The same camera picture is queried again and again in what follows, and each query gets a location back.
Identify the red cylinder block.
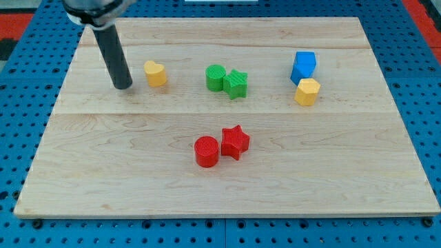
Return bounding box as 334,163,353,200
194,136,219,168

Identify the green star block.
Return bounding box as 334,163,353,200
223,70,247,100

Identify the wooden board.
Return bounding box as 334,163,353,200
14,17,440,219

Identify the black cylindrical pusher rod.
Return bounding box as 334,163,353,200
93,25,132,90

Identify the red star block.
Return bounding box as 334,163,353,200
220,125,250,161

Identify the yellow hexagon block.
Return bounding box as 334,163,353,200
294,78,321,106

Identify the green cylinder block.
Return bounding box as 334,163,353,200
205,64,226,92

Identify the yellow heart block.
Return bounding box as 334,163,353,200
144,61,167,87

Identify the blue pentagon block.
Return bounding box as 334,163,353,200
290,51,316,85

